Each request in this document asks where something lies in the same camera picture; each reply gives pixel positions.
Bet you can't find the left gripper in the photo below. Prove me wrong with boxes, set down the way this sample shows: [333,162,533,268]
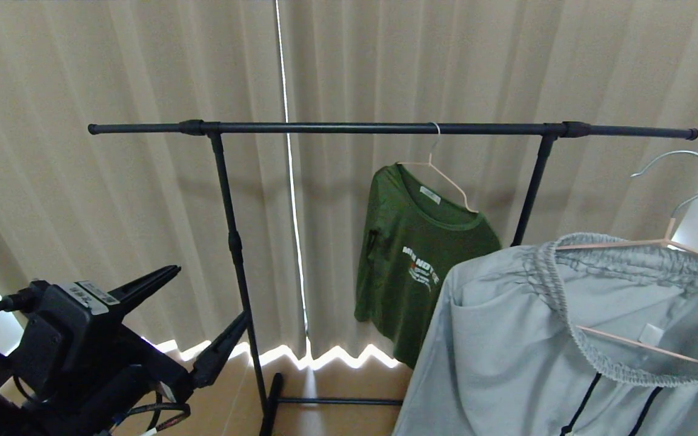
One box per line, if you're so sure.
[12,264,251,420]

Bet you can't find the green long-sleeved shirt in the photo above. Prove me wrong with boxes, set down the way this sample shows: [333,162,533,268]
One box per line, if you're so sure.
[353,162,503,371]

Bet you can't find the pink clothes hanger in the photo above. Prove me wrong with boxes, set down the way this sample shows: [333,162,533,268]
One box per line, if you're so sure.
[554,150,698,372]
[396,122,480,214]

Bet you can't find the pale grey shorts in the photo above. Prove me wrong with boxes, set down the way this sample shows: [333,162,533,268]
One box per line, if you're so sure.
[391,233,698,436]

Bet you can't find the black clothes rack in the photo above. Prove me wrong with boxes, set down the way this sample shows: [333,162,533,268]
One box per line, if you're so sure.
[87,119,698,436]

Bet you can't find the beige curtain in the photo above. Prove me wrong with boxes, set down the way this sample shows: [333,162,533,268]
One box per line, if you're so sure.
[0,0,698,371]

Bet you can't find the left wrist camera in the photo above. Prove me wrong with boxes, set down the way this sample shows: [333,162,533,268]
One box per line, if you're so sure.
[19,279,127,368]

